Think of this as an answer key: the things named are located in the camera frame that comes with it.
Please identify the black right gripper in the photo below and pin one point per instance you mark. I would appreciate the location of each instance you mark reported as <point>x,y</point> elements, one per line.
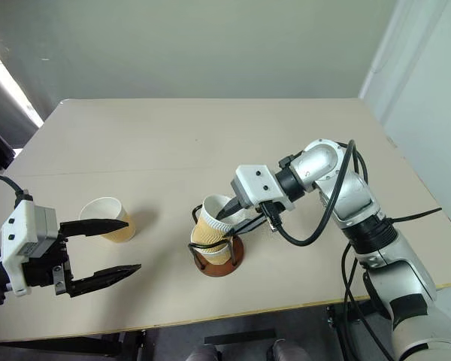
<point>270,214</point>

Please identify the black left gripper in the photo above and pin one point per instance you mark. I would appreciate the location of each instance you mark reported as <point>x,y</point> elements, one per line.
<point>41,269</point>

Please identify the brown round cup holder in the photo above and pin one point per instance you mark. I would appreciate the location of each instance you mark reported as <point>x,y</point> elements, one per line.
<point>225,269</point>

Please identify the dark rounded shape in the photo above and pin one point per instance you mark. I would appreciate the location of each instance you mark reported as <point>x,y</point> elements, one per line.
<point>287,350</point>
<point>204,353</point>

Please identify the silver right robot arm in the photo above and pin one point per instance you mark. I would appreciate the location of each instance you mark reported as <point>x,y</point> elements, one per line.
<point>398,270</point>

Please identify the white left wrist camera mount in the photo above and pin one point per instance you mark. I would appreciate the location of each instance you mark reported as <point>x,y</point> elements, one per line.
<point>17,233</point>

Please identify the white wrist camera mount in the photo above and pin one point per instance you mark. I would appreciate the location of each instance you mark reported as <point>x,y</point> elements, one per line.
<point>17,233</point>
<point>259,182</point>

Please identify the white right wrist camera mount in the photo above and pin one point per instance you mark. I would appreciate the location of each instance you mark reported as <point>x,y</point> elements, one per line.
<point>259,182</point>

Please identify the brown ribbed paper cup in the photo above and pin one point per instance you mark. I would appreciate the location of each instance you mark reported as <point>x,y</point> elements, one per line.
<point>216,257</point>
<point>109,210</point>
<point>210,229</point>

